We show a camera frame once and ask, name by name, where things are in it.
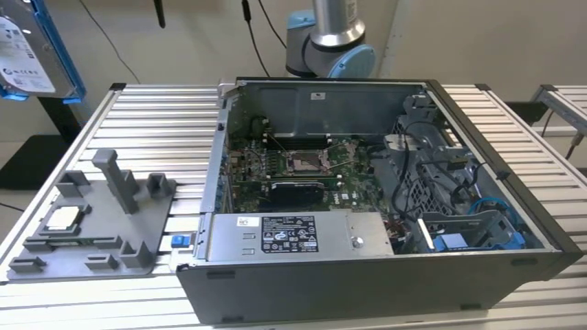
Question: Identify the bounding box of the thin metal locking lever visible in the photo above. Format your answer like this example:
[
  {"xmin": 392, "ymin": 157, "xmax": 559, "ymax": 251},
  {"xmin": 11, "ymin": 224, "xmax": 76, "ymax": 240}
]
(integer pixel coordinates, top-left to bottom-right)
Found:
[{"xmin": 268, "ymin": 133, "xmax": 290, "ymax": 153}]

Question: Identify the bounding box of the black RAM slot row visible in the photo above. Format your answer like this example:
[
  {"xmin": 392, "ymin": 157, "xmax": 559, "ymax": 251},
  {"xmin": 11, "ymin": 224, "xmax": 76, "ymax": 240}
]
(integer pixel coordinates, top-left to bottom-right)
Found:
[{"xmin": 264, "ymin": 133, "xmax": 334, "ymax": 149}]

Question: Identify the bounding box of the silver CPU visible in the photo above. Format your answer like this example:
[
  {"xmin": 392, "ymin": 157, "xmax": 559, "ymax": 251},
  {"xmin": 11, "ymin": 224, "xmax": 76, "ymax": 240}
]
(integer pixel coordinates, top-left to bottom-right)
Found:
[{"xmin": 47, "ymin": 206, "xmax": 84, "ymax": 230}]

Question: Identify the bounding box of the blue wire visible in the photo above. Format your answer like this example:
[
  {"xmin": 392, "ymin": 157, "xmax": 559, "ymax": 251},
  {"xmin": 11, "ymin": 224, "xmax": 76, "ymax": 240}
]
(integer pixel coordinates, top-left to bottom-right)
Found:
[{"xmin": 471, "ymin": 194, "xmax": 511, "ymax": 221}]

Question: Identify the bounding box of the grey plastic parts rack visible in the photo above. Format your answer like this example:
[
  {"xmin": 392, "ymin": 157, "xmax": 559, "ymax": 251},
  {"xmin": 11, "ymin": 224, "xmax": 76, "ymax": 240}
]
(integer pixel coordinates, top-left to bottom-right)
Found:
[{"xmin": 7, "ymin": 148, "xmax": 178, "ymax": 285}]

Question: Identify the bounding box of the grey disk bay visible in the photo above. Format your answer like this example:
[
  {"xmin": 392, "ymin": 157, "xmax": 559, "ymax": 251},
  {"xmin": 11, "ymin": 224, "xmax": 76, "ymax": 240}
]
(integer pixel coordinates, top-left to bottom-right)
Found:
[{"xmin": 419, "ymin": 209, "xmax": 522, "ymax": 250}]

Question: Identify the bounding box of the thin dark wall wire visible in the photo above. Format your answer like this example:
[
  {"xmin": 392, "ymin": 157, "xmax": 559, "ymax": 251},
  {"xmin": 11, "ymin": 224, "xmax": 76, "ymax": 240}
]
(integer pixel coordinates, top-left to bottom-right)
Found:
[{"xmin": 78, "ymin": 0, "xmax": 142, "ymax": 84}]

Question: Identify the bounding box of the green motherboard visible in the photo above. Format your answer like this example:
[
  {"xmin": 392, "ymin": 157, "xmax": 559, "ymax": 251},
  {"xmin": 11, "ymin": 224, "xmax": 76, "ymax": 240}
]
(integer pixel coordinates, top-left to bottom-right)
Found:
[{"xmin": 227, "ymin": 137, "xmax": 395, "ymax": 214}]

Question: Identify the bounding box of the thin black hanging cable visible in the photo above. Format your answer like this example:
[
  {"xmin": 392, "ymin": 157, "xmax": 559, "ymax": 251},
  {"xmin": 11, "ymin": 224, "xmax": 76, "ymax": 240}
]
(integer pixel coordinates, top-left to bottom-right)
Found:
[{"xmin": 242, "ymin": 0, "xmax": 288, "ymax": 75}]

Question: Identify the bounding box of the metal slat side table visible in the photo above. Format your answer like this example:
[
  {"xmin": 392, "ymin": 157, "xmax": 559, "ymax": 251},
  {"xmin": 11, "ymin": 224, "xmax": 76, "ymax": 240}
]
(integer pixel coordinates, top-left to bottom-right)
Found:
[{"xmin": 531, "ymin": 84, "xmax": 587, "ymax": 130}]

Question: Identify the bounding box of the black hanging rod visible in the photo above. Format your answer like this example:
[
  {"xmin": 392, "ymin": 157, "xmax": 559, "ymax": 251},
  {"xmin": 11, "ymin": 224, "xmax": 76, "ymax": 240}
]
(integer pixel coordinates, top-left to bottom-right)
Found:
[{"xmin": 152, "ymin": 0, "xmax": 167, "ymax": 28}]

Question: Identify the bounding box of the CPU socket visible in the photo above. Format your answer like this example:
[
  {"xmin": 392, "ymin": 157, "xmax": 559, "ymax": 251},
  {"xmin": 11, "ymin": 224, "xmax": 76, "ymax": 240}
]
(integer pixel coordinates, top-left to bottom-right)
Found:
[{"xmin": 284, "ymin": 149, "xmax": 330, "ymax": 175}]

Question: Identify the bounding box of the hard disk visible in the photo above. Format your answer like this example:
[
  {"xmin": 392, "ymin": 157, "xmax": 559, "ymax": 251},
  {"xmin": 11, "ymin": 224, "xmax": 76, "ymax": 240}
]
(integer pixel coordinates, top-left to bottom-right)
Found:
[{"xmin": 0, "ymin": 0, "xmax": 88, "ymax": 105}]

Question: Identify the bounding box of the long black wire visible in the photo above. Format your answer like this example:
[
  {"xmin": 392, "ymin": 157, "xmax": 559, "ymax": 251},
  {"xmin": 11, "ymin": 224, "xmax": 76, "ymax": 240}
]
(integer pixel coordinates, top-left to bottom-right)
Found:
[{"xmin": 388, "ymin": 120, "xmax": 426, "ymax": 223}]

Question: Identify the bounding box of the short black wire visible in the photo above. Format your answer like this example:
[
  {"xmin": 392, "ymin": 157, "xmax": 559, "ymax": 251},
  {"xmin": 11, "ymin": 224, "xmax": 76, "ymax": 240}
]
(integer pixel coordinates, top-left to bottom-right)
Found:
[{"xmin": 452, "ymin": 161, "xmax": 488, "ymax": 207}]

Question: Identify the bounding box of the black monitor stand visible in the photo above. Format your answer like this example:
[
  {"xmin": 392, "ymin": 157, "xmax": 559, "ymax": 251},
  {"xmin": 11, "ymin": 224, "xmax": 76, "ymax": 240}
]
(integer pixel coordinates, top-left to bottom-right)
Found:
[{"xmin": 0, "ymin": 96, "xmax": 84, "ymax": 190}]

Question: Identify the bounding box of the blue plastic tab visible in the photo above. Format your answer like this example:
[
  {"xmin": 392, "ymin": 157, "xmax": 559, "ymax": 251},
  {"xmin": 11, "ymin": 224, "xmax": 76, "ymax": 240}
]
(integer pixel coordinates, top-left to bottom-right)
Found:
[{"xmin": 432, "ymin": 235, "xmax": 468, "ymax": 249}]

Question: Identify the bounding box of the metal socket cover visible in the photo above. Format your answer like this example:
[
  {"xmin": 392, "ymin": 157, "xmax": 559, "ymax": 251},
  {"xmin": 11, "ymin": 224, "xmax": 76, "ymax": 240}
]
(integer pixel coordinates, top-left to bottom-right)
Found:
[{"xmin": 327, "ymin": 140, "xmax": 359, "ymax": 164}]

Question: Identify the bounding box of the graphics card with black cooler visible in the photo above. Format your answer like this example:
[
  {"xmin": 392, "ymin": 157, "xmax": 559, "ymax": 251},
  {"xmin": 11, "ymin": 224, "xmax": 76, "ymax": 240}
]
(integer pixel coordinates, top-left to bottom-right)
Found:
[{"xmin": 268, "ymin": 173, "xmax": 343, "ymax": 211}]

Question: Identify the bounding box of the black box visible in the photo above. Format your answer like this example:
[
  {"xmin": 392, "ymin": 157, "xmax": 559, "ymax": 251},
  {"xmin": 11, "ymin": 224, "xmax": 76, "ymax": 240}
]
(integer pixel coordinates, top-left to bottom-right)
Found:
[{"xmin": 506, "ymin": 101, "xmax": 551, "ymax": 127}]

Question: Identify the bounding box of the silver power supply unit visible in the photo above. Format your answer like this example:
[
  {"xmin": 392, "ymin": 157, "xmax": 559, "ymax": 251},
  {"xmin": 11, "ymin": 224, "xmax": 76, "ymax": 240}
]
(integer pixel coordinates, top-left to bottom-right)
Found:
[{"xmin": 204, "ymin": 211, "xmax": 395, "ymax": 261}]

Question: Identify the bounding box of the grey metal drive cage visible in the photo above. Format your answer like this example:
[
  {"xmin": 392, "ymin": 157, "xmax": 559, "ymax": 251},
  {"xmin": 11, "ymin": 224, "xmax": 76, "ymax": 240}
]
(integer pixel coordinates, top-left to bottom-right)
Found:
[{"xmin": 371, "ymin": 94, "xmax": 528, "ymax": 255}]

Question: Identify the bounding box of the open black PC case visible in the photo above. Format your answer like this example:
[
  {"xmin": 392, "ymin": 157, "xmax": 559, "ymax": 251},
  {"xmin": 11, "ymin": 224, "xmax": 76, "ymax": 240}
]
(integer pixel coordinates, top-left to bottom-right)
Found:
[{"xmin": 176, "ymin": 76, "xmax": 584, "ymax": 326}]

